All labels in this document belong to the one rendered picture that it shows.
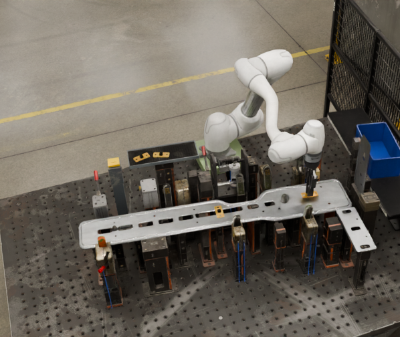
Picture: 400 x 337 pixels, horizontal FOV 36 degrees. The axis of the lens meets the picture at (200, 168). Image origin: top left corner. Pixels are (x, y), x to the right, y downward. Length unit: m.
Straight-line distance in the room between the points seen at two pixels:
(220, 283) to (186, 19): 4.41
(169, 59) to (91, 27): 1.19
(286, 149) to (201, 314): 0.91
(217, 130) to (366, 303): 1.32
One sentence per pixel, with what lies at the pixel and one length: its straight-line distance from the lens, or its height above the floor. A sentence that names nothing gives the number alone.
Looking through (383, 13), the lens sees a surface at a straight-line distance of 5.37.
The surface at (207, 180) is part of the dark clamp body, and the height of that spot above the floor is 1.08.
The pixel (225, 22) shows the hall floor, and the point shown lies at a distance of 6.99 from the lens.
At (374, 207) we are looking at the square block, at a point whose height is 1.02.
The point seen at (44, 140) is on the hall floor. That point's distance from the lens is 5.49.
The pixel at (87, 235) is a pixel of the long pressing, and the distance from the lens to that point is 3.09.
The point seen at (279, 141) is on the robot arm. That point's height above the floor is 1.43.
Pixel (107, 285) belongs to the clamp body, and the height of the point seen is 0.87.
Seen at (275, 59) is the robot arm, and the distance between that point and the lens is 3.29.
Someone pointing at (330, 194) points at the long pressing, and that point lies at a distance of 3.23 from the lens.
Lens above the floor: 3.18
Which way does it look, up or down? 40 degrees down
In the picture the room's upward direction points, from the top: 4 degrees counter-clockwise
